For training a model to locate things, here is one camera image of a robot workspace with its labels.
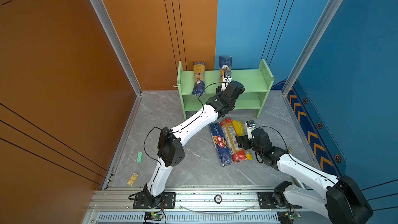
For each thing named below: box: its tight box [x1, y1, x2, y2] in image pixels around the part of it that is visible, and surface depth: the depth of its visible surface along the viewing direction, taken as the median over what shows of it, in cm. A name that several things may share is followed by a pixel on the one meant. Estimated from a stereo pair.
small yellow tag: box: [126, 172, 139, 187], surface depth 81 cm
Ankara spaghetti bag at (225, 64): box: [218, 55, 233, 86], surface depth 87 cm
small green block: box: [136, 151, 143, 163], surface depth 89 cm
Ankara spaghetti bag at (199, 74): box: [191, 61, 206, 96], surface depth 88 cm
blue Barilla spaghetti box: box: [209, 122, 234, 167], surface depth 90 cm
